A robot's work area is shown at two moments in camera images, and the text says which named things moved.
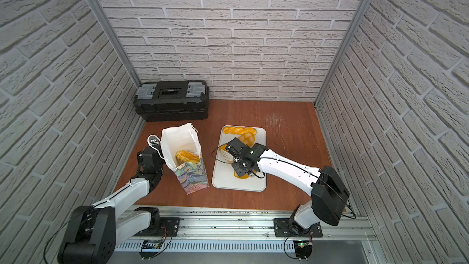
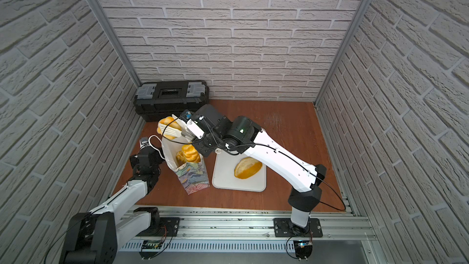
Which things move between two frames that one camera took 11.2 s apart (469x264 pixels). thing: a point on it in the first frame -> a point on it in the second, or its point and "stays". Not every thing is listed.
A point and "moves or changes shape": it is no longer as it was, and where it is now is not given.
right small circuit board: [303, 249] stays
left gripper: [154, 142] -> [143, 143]
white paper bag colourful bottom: [185, 137] stays
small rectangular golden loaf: [225, 154] -> [191, 154]
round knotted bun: [248, 139] moves or changes shape
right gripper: [235, 167] -> [196, 143]
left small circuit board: [149, 244] stays
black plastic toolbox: [173, 101] stays
